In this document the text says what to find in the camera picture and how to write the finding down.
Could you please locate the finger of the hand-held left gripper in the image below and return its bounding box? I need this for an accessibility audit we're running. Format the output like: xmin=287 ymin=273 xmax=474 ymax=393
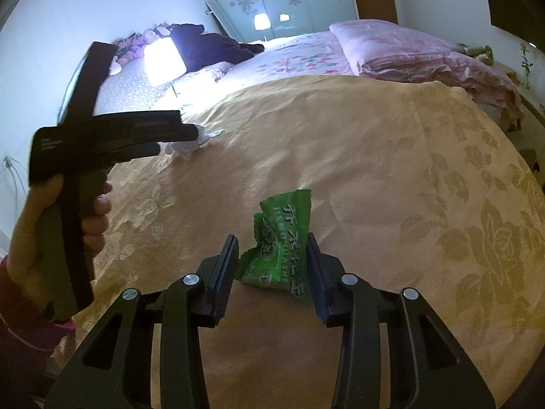
xmin=128 ymin=142 xmax=163 ymax=163
xmin=128 ymin=110 xmax=199 ymax=142

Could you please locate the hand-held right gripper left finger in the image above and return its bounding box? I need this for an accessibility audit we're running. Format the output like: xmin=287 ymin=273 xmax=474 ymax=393
xmin=45 ymin=234 xmax=240 ymax=409

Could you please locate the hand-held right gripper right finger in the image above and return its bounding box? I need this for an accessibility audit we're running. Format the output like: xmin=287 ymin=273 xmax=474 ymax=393
xmin=307 ymin=232 xmax=497 ymax=409

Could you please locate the white tissue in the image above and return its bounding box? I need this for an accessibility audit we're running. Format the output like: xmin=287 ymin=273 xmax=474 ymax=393
xmin=164 ymin=125 xmax=226 ymax=157

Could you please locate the green snack packet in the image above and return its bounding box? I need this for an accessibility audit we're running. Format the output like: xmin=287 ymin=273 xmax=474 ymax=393
xmin=236 ymin=188 xmax=314 ymax=306

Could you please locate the person's left forearm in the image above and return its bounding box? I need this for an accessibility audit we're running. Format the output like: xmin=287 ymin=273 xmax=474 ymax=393
xmin=0 ymin=256 xmax=77 ymax=361

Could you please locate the person's left hand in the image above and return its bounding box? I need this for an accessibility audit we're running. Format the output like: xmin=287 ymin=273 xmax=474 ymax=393
xmin=7 ymin=175 xmax=114 ymax=309

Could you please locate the white table lamp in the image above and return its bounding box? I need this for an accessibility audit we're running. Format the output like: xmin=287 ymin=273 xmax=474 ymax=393
xmin=143 ymin=36 xmax=187 ymax=100

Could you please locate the heap of plush toys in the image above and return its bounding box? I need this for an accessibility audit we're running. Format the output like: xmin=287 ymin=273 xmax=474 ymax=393
xmin=112 ymin=26 xmax=176 ymax=70

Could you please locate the dark purple plush toy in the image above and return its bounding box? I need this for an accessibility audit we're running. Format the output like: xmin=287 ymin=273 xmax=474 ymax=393
xmin=169 ymin=23 xmax=267 ymax=73

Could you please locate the yellow floral blanket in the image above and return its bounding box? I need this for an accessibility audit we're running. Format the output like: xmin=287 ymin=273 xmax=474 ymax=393
xmin=55 ymin=74 xmax=545 ymax=409

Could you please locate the pink floral bed sheet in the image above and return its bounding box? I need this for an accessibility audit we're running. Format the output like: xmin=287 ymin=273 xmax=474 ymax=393
xmin=170 ymin=32 xmax=357 ymax=108

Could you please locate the pink folded quilt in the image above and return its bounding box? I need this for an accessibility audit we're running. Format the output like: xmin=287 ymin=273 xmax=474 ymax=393
xmin=329 ymin=19 xmax=525 ymax=121

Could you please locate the small beige toy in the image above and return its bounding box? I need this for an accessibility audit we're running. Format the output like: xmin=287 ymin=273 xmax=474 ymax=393
xmin=455 ymin=44 xmax=495 ymax=65

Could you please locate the flower wall sticker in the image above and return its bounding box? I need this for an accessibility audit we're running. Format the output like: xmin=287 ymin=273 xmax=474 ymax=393
xmin=518 ymin=43 xmax=536 ymax=91

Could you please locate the dark wall panel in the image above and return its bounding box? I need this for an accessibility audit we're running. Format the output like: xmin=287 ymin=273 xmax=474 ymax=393
xmin=482 ymin=0 xmax=545 ymax=44

